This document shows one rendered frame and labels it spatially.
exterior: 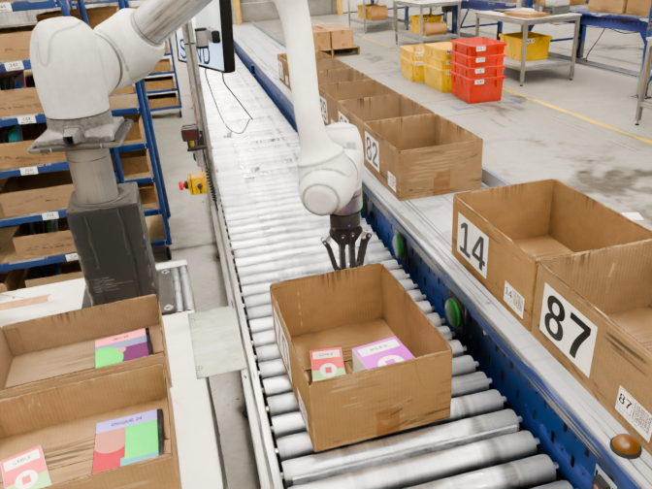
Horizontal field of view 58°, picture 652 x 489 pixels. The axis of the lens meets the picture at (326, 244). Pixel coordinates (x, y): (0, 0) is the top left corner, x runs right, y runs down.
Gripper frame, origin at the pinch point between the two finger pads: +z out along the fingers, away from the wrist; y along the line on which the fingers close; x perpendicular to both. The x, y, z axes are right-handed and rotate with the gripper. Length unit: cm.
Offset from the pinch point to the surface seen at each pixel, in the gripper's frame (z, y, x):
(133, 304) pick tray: 2, 55, -12
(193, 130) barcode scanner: -23, 33, -87
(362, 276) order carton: -3.7, -2.5, 4.5
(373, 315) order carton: 8.6, -4.9, 4.6
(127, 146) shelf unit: 12, 70, -208
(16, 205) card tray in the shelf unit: 7, 108, -121
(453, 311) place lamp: 2.9, -21.2, 17.8
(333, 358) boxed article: 8.3, 9.5, 19.1
